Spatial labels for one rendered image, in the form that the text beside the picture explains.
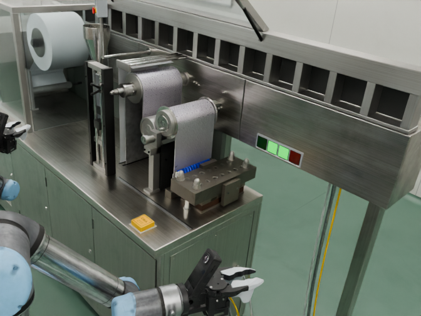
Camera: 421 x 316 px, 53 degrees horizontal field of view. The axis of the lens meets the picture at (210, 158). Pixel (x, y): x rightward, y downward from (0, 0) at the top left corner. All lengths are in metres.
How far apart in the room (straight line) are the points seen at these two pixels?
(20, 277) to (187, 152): 1.24
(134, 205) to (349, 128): 0.97
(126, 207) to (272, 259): 1.49
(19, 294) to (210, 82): 1.48
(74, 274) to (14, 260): 0.24
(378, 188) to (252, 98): 0.66
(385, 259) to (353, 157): 1.84
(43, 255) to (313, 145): 1.15
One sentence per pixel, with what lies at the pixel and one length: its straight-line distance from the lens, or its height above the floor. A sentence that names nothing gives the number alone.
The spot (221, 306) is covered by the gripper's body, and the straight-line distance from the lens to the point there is 1.07.
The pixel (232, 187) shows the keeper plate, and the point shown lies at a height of 0.99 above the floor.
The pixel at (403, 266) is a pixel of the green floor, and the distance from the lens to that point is 3.44.
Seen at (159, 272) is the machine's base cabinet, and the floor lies 0.77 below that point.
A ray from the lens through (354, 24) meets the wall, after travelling 4.24.
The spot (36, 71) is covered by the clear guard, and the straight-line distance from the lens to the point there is 2.59.
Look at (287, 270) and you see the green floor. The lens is 3.06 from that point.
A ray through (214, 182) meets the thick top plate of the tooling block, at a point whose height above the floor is 1.03.
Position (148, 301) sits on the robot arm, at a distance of 1.00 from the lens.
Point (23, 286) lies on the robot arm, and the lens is 0.83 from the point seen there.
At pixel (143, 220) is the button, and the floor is 0.92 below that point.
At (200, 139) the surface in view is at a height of 1.15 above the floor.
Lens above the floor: 1.97
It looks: 27 degrees down
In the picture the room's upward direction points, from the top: 5 degrees clockwise
